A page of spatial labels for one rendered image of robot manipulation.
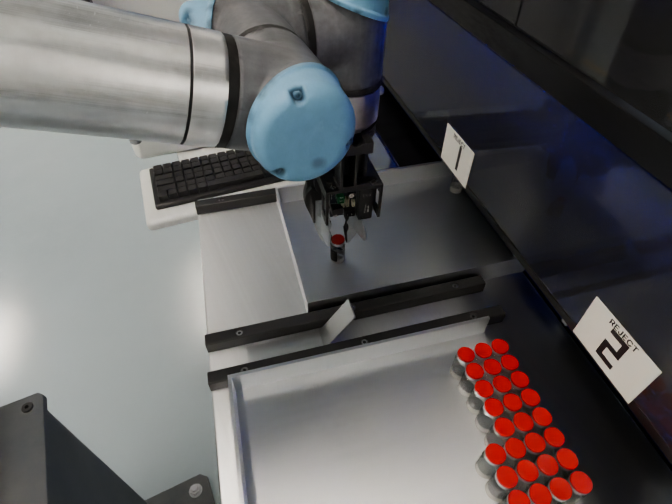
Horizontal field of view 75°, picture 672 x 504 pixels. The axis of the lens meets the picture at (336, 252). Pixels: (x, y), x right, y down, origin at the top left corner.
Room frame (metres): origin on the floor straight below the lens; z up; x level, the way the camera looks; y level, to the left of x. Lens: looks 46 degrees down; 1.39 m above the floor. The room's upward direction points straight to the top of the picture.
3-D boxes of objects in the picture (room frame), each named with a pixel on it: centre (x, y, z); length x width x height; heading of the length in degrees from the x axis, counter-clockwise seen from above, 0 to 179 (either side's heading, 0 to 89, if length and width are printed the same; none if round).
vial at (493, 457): (0.16, -0.16, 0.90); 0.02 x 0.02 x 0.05
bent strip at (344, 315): (0.32, 0.05, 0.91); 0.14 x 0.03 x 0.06; 105
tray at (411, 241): (0.53, -0.09, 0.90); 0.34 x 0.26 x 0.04; 105
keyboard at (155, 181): (0.82, 0.20, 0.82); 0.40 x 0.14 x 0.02; 111
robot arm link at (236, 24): (0.41, 0.08, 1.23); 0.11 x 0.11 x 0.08; 21
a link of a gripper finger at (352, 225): (0.46, -0.03, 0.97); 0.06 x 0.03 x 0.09; 15
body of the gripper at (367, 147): (0.45, -0.01, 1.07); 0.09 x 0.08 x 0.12; 15
